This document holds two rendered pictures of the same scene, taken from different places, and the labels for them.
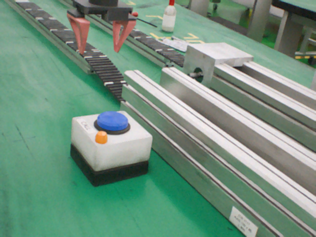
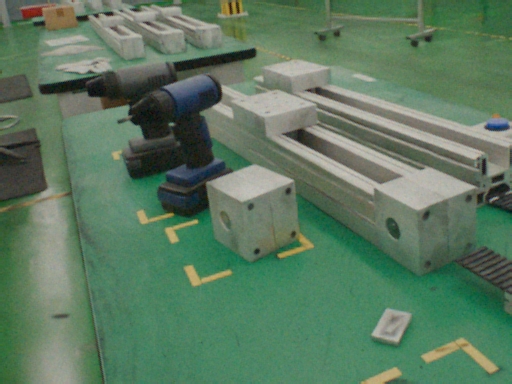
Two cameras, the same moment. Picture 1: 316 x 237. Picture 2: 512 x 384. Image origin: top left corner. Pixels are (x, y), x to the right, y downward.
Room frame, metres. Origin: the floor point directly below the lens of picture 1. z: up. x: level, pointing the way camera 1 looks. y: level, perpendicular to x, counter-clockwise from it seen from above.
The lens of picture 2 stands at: (1.48, -0.15, 1.19)
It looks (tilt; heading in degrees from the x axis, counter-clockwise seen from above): 18 degrees down; 189
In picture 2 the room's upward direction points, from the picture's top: 6 degrees counter-clockwise
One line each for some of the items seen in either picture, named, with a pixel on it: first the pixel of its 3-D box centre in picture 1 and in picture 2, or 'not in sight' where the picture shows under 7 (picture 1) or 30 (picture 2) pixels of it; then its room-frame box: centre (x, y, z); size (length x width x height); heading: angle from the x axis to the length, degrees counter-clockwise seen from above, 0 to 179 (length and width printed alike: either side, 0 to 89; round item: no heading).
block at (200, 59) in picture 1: (210, 73); (431, 216); (0.78, -0.09, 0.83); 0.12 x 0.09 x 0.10; 127
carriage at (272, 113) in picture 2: not in sight; (273, 118); (0.43, -0.37, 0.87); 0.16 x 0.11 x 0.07; 37
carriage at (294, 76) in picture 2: not in sight; (295, 80); (0.12, -0.36, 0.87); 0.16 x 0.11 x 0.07; 37
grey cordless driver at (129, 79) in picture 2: not in sight; (132, 121); (0.46, -0.65, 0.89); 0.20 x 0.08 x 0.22; 121
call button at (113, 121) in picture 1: (112, 123); (497, 125); (0.47, 0.06, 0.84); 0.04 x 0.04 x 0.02
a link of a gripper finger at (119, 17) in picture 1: (112, 29); not in sight; (0.81, 0.12, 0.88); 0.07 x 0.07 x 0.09; 37
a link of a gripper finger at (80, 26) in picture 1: (89, 30); not in sight; (0.78, 0.16, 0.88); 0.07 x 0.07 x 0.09; 37
